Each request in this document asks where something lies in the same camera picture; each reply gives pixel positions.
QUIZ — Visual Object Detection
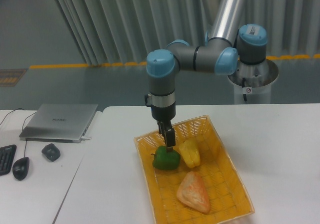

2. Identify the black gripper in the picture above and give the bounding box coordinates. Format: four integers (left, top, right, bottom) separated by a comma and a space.
151, 103, 176, 152

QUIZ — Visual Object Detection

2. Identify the green bell pepper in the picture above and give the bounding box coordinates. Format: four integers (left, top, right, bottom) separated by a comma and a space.
151, 146, 181, 170

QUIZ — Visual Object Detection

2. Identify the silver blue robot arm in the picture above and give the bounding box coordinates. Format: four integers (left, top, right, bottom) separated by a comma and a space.
144, 0, 268, 152

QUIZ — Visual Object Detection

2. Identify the yellow bell pepper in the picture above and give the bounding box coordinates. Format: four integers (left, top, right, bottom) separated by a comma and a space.
178, 138, 201, 168

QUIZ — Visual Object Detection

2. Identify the yellow woven basket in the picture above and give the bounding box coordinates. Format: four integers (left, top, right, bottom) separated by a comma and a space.
134, 115, 255, 223

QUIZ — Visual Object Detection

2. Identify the triangular pastry bread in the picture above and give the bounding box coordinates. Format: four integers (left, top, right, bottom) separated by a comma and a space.
176, 171, 211, 213

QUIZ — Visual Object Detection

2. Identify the white usb dongle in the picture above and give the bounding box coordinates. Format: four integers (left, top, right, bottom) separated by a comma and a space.
81, 136, 91, 141

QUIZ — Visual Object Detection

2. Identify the silver closed laptop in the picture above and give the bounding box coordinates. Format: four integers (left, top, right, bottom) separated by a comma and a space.
19, 104, 98, 143

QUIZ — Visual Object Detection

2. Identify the small black gadget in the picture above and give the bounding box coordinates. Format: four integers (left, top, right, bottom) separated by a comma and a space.
42, 143, 61, 162

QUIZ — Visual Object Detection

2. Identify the grey pleated curtain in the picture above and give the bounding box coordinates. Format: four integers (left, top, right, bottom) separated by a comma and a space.
55, 0, 320, 66

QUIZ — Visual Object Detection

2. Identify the black computer mouse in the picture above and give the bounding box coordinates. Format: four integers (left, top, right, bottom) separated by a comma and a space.
12, 157, 30, 181

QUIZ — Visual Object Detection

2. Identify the black keyboard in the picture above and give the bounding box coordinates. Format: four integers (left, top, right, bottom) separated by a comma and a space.
0, 144, 17, 176

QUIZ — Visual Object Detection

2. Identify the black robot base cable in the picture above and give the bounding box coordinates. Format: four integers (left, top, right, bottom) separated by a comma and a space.
241, 77, 248, 102

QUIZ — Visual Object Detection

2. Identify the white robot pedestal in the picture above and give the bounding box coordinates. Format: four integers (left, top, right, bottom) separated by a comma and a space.
228, 59, 279, 104

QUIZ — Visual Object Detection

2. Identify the black mouse cable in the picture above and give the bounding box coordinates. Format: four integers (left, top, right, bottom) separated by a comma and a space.
21, 113, 38, 158

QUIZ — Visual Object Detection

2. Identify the black laptop cable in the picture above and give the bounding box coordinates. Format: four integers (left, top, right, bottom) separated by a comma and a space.
0, 108, 38, 126

